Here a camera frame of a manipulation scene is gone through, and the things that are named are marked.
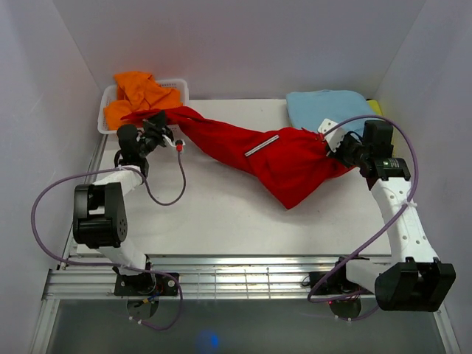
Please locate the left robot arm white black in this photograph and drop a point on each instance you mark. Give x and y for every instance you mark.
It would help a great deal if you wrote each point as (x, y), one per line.
(99, 218)

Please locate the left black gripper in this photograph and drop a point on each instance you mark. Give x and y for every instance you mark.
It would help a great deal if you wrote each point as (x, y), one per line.
(157, 125)

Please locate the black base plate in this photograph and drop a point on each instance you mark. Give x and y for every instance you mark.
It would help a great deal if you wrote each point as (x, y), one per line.
(337, 284)
(146, 285)

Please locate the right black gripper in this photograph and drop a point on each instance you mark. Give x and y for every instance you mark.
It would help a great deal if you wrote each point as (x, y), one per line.
(346, 138)

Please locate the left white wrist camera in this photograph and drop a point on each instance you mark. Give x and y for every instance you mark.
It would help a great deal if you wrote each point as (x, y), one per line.
(178, 145)

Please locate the aluminium rail frame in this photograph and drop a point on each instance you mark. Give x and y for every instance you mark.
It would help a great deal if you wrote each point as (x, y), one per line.
(242, 261)

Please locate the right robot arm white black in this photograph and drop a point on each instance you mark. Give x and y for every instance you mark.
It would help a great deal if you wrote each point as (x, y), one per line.
(416, 279)

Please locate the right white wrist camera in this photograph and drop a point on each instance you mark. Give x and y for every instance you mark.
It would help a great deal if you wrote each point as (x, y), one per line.
(331, 134)

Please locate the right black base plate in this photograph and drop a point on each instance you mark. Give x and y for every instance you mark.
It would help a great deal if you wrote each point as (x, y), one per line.
(337, 284)

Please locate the orange trousers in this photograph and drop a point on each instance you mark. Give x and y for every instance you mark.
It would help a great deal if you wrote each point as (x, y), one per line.
(138, 91)

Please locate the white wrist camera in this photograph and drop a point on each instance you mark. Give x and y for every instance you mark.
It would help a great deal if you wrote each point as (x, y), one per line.
(331, 134)
(178, 145)

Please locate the red trousers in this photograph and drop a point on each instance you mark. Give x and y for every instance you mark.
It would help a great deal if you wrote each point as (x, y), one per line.
(290, 163)

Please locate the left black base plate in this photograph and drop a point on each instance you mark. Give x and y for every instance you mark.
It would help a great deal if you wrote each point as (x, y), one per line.
(146, 285)

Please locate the yellow folded trousers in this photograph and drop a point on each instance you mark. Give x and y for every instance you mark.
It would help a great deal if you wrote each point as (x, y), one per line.
(375, 106)

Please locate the light blue folded trousers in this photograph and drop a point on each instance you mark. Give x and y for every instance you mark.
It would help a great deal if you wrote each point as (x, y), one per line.
(308, 109)

